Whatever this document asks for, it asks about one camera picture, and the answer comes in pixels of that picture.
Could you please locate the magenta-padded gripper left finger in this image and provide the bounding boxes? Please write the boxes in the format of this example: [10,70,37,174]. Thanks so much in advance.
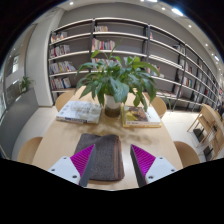
[48,143,97,188]

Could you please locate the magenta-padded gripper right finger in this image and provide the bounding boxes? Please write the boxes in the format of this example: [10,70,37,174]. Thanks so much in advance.
[130,144,179,188]

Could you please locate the zigzag striped grey towel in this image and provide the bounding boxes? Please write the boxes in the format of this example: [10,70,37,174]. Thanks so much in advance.
[73,133,126,182]

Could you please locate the round-backed wooden chair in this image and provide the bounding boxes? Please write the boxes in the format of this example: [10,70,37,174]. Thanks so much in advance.
[149,96,168,119]
[173,140,201,169]
[16,136,44,165]
[54,89,76,113]

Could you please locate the yellow cover book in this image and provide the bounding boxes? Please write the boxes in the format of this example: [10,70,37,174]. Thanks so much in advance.
[121,104,163,129]

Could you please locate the large white book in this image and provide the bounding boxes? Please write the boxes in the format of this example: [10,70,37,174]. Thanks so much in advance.
[55,100,103,125]

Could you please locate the slatted wooden chair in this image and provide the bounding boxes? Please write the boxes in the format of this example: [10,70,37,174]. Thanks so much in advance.
[186,103,224,161]

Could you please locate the green potted plant white vase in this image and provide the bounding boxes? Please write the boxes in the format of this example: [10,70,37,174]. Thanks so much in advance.
[74,44,161,118]

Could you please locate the small background potted plant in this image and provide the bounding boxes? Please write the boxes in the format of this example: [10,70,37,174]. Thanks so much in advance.
[18,76,35,94]

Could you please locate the tall bookshelf unit with books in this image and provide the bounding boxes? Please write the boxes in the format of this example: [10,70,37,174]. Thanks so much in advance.
[47,17,224,113]

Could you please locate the recessed ceiling lights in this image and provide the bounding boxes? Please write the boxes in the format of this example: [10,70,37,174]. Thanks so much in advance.
[68,0,221,63]

